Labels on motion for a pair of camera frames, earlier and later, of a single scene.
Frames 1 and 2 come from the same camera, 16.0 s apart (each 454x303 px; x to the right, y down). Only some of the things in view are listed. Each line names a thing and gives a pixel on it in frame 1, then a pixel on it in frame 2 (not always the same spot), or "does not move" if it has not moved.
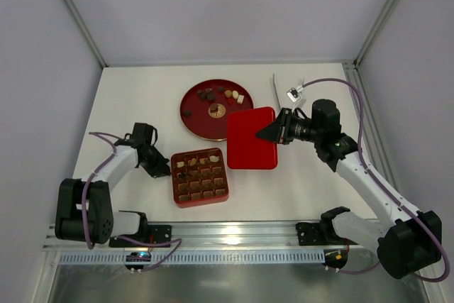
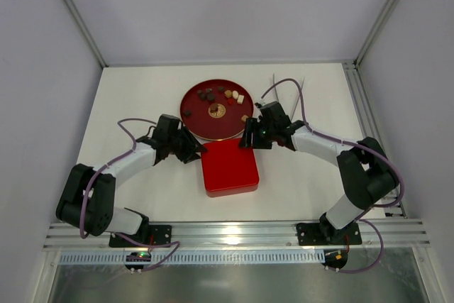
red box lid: [245, 150] → [229, 168]
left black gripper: [154, 160] → [185, 143]
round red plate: [203, 107] does not move
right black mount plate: [311, 234] does not move
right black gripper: [284, 126] → [256, 136]
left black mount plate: [152, 235] does not move
